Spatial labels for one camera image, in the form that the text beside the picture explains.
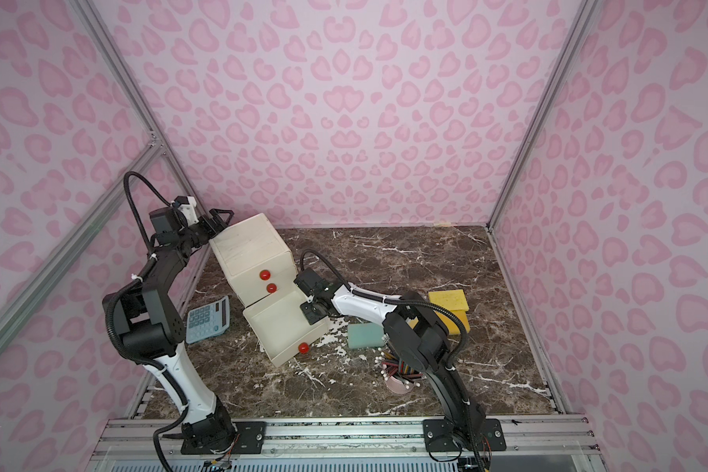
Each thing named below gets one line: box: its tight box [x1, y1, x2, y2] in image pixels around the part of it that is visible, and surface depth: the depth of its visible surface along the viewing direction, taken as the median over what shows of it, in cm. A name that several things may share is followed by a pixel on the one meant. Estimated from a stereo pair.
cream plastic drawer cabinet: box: [208, 213, 299, 309], surface depth 87 cm
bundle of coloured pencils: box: [381, 350, 423, 382], surface depth 78 cm
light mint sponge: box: [347, 322, 385, 350], surface depth 92 cm
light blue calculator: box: [185, 295, 231, 345], surface depth 94 cm
